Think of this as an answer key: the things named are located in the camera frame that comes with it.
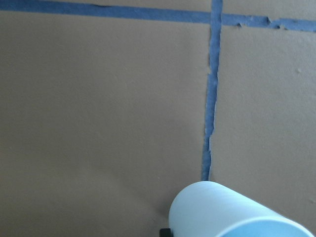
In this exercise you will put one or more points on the light blue cup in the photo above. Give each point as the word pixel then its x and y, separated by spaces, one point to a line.
pixel 209 209

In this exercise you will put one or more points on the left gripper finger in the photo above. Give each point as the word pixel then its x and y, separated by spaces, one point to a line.
pixel 165 232

